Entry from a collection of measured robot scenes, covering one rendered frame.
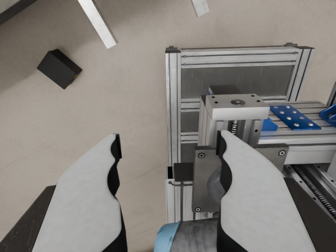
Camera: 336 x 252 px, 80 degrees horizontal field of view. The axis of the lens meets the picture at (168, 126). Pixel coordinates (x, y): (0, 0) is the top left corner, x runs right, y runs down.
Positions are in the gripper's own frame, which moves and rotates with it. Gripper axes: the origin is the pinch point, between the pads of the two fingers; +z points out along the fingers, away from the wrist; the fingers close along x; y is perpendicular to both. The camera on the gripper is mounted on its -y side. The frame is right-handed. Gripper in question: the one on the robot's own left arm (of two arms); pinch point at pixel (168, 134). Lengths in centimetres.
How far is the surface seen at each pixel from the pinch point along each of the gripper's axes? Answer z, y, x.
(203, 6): 45.6, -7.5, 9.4
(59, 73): 120, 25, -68
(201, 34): 132, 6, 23
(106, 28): 48, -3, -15
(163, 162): 132, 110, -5
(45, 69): 120, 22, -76
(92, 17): 48, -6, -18
